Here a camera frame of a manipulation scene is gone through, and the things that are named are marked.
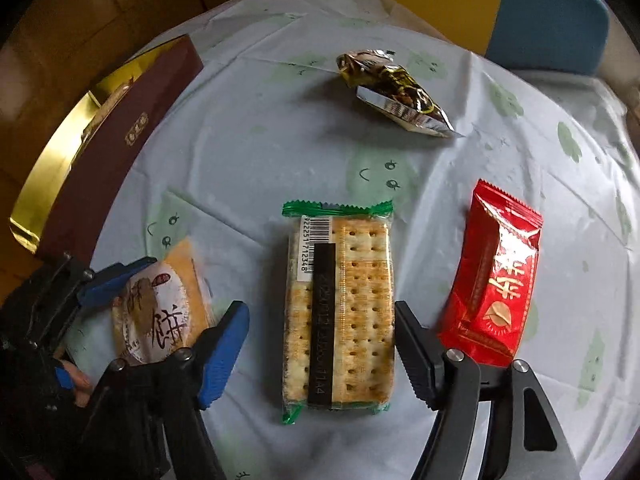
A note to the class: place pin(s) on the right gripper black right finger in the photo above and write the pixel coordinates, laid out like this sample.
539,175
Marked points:
421,354

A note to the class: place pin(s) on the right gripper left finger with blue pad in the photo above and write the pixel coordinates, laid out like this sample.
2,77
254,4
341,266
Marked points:
216,351

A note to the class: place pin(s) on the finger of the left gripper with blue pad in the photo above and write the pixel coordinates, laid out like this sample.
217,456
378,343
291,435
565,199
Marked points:
109,283

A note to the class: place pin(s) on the round cake snack packet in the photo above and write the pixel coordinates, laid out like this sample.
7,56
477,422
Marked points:
162,308

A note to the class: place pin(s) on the operator hand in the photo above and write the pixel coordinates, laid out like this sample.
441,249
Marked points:
82,384

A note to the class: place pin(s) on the large red snack packet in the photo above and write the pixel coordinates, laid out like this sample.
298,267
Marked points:
488,305

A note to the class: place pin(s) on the green cracker packet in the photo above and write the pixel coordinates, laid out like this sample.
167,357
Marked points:
339,320

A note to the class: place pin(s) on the gold gift box tray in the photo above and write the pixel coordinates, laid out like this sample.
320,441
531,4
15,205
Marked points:
68,194

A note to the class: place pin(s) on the white green patterned tablecloth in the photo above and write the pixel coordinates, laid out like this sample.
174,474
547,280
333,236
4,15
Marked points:
270,119

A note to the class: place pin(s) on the dark gold foil snack packet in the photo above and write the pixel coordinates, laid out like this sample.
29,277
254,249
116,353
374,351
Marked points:
389,88

